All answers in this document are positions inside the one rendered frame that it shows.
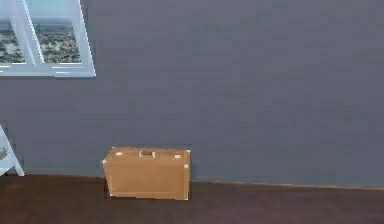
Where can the brown suitcase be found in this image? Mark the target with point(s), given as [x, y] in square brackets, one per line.
[148, 176]

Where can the white shelf unit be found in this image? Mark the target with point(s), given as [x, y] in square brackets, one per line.
[9, 159]

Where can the white framed window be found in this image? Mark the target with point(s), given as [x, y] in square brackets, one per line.
[36, 68]

